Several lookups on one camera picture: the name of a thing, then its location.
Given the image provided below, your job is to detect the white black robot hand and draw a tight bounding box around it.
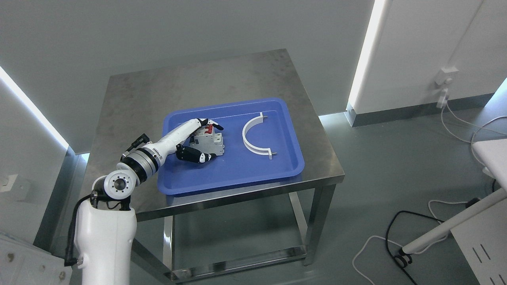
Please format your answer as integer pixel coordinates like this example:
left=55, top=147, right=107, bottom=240
left=151, top=118, right=223, bottom=164

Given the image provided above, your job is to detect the white red circuit breaker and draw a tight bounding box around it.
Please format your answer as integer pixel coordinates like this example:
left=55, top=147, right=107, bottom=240
left=189, top=124, right=225, bottom=156

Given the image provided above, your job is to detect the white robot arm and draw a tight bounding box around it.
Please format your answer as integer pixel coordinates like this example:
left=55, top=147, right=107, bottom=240
left=65, top=162, right=160, bottom=285

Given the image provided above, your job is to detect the stainless steel table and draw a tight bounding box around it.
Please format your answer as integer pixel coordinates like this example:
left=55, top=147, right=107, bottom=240
left=76, top=49, right=345, bottom=285

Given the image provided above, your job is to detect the blue plastic tray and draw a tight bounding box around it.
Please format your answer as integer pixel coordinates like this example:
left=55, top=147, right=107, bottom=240
left=157, top=98, right=305, bottom=195

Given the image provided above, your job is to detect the white box lower left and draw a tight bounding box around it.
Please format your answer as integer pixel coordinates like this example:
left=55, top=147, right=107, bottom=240
left=0, top=232, right=72, bottom=285

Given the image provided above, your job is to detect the white stand leg with caster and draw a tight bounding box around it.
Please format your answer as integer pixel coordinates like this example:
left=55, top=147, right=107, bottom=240
left=393, top=189, right=507, bottom=269

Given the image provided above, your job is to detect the white cabinet at right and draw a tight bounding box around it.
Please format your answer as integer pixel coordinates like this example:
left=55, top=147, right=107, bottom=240
left=451, top=139, right=507, bottom=285

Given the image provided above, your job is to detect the white curved plastic bracket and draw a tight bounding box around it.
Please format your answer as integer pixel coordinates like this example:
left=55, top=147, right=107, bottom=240
left=241, top=112, right=277, bottom=160

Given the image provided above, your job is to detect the black cable on floor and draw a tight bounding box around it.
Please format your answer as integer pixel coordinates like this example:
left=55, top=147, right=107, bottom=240
left=385, top=178, right=498, bottom=285

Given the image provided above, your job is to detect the white wall socket with plug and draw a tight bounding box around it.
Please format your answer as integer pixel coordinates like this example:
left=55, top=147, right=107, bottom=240
left=434, top=66, right=459, bottom=109

